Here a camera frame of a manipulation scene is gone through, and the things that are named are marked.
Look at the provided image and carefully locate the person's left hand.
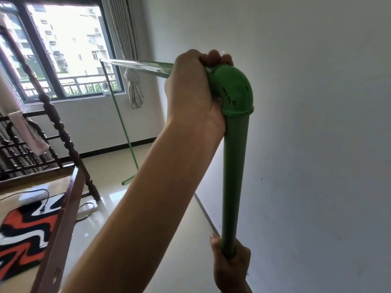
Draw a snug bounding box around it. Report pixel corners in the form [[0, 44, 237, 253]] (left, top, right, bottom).
[[164, 49, 234, 141]]

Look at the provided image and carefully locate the person's right hand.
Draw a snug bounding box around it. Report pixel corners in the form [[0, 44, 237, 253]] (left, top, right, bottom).
[[210, 232, 252, 293]]

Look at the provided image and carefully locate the green pipe clothes rack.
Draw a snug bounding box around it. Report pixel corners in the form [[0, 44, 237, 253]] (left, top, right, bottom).
[[100, 59, 255, 260]]

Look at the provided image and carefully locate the person's left forearm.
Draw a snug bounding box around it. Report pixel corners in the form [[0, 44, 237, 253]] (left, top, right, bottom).
[[61, 118, 225, 293]]

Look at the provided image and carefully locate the beige tied curtain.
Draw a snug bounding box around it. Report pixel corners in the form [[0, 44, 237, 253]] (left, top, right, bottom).
[[102, 0, 145, 109]]

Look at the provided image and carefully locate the balcony railing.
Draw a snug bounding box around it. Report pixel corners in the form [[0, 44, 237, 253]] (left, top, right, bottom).
[[20, 74, 118, 97]]

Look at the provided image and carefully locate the dark framed window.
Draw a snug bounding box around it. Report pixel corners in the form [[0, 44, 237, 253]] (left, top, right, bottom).
[[0, 0, 126, 104]]

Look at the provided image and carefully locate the white flat box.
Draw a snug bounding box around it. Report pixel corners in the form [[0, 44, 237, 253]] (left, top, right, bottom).
[[19, 185, 49, 202]]

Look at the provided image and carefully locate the red black white rug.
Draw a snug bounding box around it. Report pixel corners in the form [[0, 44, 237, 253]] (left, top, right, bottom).
[[0, 194, 66, 281]]

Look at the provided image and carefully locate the pale pink cloth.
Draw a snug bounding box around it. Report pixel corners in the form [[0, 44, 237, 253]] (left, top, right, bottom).
[[9, 111, 50, 156]]

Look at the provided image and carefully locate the black cable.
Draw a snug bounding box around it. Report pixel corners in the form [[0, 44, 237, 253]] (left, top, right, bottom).
[[41, 189, 97, 224]]

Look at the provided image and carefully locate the dark wooden bed frame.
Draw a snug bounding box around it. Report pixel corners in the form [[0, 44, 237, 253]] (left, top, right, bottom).
[[0, 26, 102, 293]]

